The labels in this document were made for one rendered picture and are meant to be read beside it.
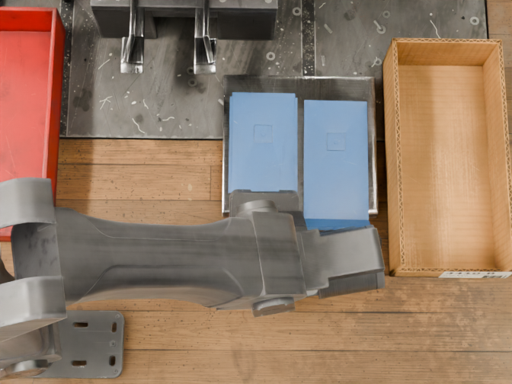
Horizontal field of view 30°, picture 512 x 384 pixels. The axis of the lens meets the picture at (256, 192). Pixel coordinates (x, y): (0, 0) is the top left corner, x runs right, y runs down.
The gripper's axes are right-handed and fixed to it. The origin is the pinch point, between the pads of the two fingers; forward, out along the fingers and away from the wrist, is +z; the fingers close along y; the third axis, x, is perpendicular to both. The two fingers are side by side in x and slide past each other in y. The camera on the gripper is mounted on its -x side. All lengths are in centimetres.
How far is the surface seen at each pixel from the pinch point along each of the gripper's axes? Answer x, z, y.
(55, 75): 22.4, 7.1, 13.7
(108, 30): 17.2, 12.5, 18.0
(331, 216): -7.7, 1.4, -0.2
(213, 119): 5.2, 9.4, 8.7
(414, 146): -17.4, 7.2, 6.4
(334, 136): -8.1, 5.9, 7.6
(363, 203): -11.2, 2.1, 1.1
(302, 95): -4.7, 8.7, 11.7
